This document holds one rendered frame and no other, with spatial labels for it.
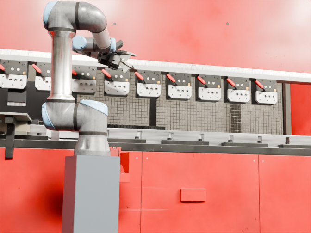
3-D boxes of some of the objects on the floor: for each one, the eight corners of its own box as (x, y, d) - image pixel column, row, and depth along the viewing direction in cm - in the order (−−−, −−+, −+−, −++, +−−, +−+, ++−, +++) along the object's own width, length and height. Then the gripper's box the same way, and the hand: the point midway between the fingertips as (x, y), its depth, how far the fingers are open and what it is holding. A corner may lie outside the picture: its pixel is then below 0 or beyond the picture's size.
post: (147, 264, 301) (152, 18, 328) (146, 262, 305) (151, 20, 333) (153, 263, 302) (158, 18, 329) (152, 262, 307) (157, 21, 334)
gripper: (97, 69, 218) (130, 80, 219) (96, 51, 200) (133, 64, 200) (102, 57, 222) (135, 68, 222) (102, 38, 203) (138, 50, 204)
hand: (136, 61), depth 212 cm, fingers open, 14 cm apart
